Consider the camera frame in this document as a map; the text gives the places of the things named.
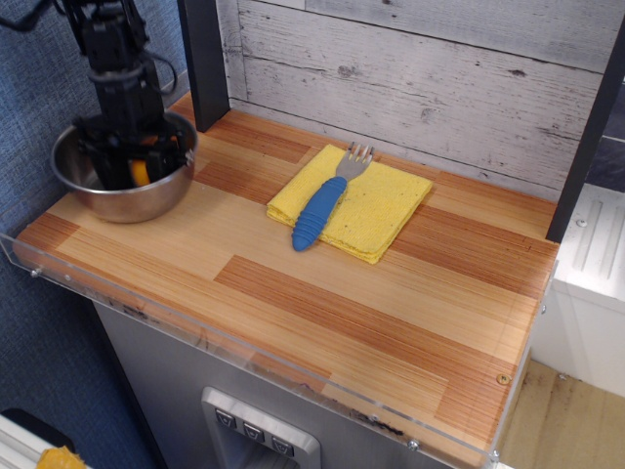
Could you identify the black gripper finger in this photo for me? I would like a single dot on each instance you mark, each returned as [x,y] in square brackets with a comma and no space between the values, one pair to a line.
[160,163]
[112,169]

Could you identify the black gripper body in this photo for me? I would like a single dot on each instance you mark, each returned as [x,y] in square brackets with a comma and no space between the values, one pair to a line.
[131,110]

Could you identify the orange cheese wedge toy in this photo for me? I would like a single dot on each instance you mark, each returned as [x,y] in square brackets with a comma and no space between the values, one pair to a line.
[138,162]

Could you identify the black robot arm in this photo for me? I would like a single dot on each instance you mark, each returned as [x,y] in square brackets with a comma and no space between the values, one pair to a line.
[112,36]

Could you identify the stainless steel bowl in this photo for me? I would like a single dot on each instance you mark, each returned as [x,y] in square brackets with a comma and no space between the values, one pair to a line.
[75,170]

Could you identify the grey toy fridge cabinet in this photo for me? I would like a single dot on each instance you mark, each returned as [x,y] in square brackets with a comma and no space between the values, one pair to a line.
[169,376]

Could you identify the yellow folded cloth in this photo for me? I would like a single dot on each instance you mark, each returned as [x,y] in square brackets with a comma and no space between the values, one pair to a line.
[368,215]

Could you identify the silver dispenser button panel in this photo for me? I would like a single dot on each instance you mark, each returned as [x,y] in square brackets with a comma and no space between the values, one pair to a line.
[259,432]

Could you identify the clear acrylic table guard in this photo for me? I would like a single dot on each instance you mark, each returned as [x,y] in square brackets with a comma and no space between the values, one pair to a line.
[424,354]

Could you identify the white side cabinet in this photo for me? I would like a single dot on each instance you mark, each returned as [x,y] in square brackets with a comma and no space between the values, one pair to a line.
[580,329]

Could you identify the left black vertical post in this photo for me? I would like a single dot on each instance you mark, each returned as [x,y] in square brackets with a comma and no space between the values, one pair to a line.
[205,61]

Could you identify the black vertical post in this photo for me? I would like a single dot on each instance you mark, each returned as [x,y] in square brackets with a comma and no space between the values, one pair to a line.
[591,137]
[205,61]

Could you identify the blue handled fork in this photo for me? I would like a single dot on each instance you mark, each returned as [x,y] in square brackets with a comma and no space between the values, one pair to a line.
[314,217]

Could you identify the right black vertical post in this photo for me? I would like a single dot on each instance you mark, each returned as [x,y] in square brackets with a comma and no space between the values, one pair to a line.
[591,137]

